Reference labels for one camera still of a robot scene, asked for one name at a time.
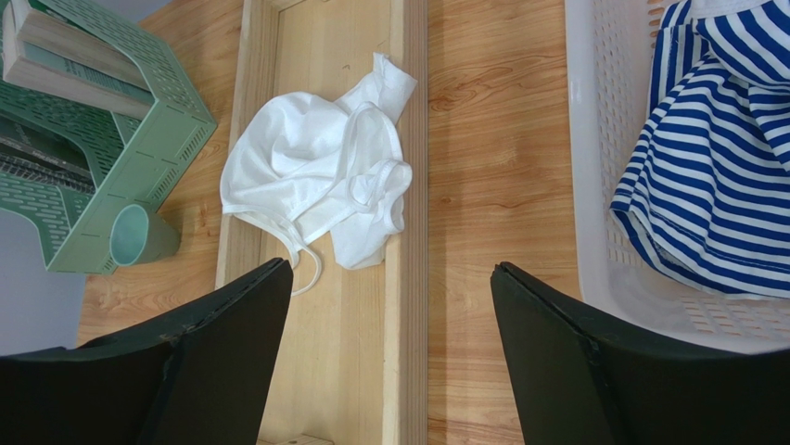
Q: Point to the wooden clothes rack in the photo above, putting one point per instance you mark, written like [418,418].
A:
[352,366]

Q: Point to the blue striped tank top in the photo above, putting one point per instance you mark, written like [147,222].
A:
[704,198]

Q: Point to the brown notebooks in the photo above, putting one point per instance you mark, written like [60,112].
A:
[43,52]

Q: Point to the green file organizer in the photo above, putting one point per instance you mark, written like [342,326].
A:
[132,161]

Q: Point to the white tank top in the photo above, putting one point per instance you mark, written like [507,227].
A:
[306,167]

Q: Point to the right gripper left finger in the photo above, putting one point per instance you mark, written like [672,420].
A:
[197,374]

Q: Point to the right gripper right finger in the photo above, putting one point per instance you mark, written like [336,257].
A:
[582,376]

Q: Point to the white plastic basket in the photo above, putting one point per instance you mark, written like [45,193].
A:
[609,52]

